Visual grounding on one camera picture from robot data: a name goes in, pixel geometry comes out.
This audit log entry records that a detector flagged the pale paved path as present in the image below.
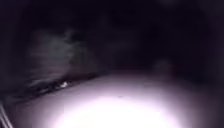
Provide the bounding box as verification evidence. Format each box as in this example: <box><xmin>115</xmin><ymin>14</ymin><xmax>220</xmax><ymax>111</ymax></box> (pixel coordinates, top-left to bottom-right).
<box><xmin>0</xmin><ymin>70</ymin><xmax>224</xmax><ymax>128</ymax></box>

